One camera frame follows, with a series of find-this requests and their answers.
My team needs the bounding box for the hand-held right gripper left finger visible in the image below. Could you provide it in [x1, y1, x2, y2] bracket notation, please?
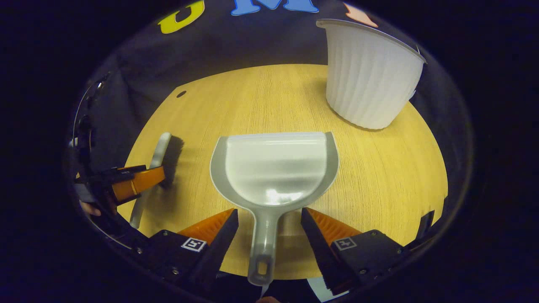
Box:
[139, 208, 240, 296]

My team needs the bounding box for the wooden desktop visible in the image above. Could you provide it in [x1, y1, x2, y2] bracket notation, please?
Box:
[118, 64, 448, 280]

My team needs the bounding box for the small grey broom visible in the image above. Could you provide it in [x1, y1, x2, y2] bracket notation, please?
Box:
[129, 132, 185, 229]

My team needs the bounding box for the grey plastic dustpan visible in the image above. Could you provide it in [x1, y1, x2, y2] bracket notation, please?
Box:
[209, 132, 339, 287]

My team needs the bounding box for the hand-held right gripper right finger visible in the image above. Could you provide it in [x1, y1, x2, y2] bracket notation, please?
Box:
[300, 207, 415, 297]

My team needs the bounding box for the white ribbed garbage bin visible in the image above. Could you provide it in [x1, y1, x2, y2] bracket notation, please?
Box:
[316, 19, 427, 130]

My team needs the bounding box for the black backdrop cloth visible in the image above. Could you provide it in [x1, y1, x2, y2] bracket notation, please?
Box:
[69, 0, 472, 219]

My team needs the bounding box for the white paper sheet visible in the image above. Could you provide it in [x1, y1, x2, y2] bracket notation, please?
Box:
[307, 276, 337, 303]

